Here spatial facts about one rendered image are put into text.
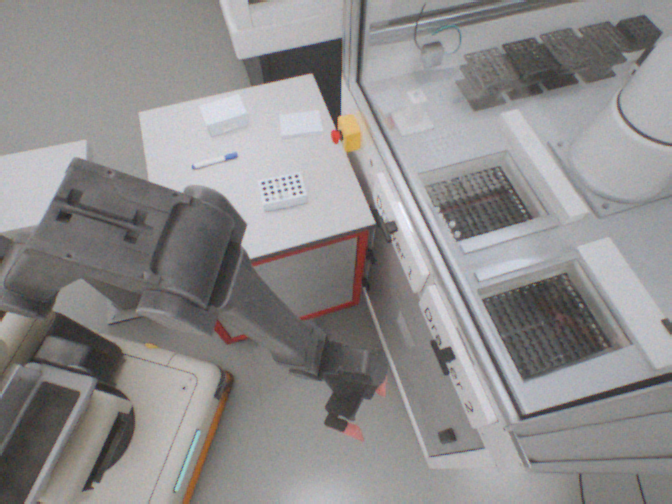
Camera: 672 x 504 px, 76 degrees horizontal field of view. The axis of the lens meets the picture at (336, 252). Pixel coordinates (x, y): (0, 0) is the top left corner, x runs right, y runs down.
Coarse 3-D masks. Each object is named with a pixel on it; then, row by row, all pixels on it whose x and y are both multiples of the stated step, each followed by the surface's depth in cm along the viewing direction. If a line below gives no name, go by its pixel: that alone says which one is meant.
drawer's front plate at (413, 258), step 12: (384, 180) 104; (384, 192) 103; (384, 204) 105; (396, 204) 101; (384, 216) 108; (396, 216) 99; (408, 228) 98; (396, 240) 104; (408, 240) 96; (396, 252) 107; (408, 252) 97; (408, 264) 100; (420, 264) 94; (408, 276) 103; (420, 276) 94; (420, 288) 100
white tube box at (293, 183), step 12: (264, 180) 120; (276, 180) 121; (288, 180) 120; (300, 180) 120; (264, 192) 118; (276, 192) 118; (300, 192) 119; (264, 204) 116; (276, 204) 118; (288, 204) 119
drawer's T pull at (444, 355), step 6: (432, 342) 87; (432, 348) 88; (438, 348) 87; (444, 348) 87; (450, 348) 87; (438, 354) 86; (444, 354) 86; (450, 354) 86; (438, 360) 86; (444, 360) 86; (450, 360) 86; (444, 366) 85; (444, 372) 85
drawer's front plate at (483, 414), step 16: (432, 288) 91; (432, 304) 91; (432, 320) 94; (448, 320) 88; (448, 336) 87; (464, 352) 85; (448, 368) 93; (464, 368) 84; (464, 384) 86; (480, 384) 82; (464, 400) 89; (480, 400) 81; (480, 416) 82
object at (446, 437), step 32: (352, 160) 138; (384, 256) 133; (384, 288) 145; (384, 320) 160; (416, 320) 118; (416, 352) 128; (416, 384) 139; (448, 384) 106; (416, 416) 152; (448, 416) 114; (448, 448) 123; (480, 448) 97
